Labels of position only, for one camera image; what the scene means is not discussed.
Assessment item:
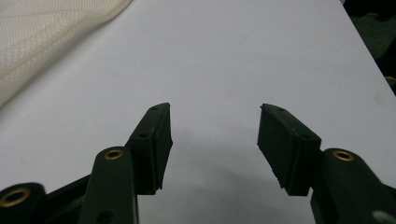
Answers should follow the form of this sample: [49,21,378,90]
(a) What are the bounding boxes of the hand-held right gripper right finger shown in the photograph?
[257,103,396,224]

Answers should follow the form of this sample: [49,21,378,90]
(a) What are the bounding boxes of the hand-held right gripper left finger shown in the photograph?
[78,102,174,224]

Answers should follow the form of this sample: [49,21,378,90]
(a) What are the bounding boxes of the cream woven cloth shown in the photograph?
[0,0,134,108]

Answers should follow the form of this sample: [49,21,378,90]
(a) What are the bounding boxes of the white table board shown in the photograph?
[0,0,396,224]

